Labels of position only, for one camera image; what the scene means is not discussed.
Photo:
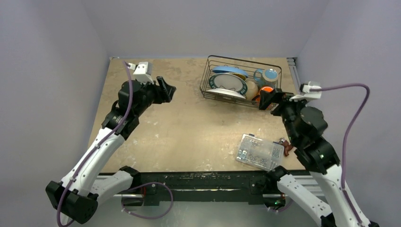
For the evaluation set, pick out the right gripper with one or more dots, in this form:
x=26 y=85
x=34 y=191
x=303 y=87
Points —
x=276 y=102

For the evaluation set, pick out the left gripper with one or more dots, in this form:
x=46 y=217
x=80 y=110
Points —
x=161 y=96

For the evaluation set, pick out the orange cup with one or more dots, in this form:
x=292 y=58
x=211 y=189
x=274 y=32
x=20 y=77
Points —
x=266 y=89

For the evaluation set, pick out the blue butterfly mug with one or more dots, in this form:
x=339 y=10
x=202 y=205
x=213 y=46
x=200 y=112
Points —
x=268 y=77

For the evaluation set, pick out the beige floral bowl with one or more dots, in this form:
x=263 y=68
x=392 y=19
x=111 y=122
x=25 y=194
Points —
x=252 y=89

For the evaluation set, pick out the white plate red characters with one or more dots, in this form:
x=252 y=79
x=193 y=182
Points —
x=226 y=92

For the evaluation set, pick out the white plate dark-green rim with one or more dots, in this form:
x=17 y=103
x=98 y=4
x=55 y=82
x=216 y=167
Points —
x=228 y=81

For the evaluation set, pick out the light blue plate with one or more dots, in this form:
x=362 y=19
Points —
x=228 y=69

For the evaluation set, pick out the yellow green-rimmed plate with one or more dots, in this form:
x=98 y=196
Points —
x=243 y=77

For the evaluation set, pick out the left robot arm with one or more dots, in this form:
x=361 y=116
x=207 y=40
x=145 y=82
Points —
x=77 y=195

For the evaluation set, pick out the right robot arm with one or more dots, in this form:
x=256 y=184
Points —
x=305 y=126

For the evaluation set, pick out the clear plastic screw box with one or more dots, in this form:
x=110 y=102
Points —
x=262 y=154

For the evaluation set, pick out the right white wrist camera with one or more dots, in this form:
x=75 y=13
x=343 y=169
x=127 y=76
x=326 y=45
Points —
x=307 y=92

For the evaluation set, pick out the black wire dish rack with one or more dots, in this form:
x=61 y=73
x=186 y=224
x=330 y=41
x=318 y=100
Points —
x=247 y=65

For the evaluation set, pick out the aluminium rail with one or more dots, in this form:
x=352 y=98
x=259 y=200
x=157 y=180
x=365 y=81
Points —
x=294 y=73

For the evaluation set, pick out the black base frame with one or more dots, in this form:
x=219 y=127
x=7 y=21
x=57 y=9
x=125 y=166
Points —
x=253 y=187

